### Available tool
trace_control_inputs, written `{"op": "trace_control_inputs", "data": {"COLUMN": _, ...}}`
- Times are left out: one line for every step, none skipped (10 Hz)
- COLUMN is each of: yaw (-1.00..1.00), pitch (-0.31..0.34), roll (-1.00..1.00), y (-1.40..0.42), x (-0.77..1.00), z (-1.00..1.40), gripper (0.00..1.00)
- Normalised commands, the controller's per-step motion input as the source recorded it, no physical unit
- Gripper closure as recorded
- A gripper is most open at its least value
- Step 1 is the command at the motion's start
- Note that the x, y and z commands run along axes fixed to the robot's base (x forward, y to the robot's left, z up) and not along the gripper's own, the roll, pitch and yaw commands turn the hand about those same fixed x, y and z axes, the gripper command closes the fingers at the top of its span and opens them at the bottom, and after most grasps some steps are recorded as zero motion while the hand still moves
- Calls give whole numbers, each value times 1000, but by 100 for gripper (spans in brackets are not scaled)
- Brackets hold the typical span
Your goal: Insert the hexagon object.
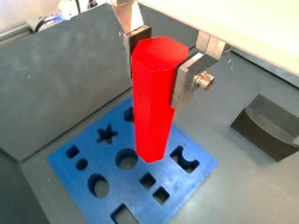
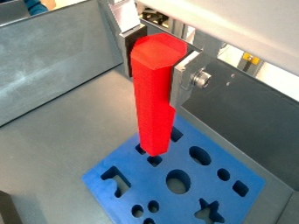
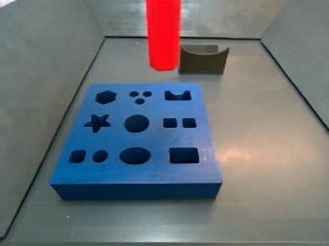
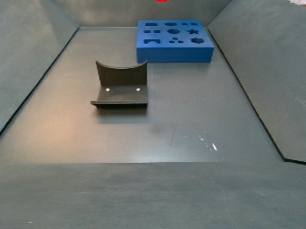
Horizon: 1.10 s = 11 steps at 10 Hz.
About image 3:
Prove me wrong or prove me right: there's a red hexagon prism peg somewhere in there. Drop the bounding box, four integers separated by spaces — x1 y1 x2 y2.
148 0 181 71

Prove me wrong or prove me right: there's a dark grey curved cradle block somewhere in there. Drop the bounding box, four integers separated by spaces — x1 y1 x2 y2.
180 45 231 75

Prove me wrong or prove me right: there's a blue shape sorting block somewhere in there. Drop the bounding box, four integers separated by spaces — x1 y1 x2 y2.
50 84 223 200

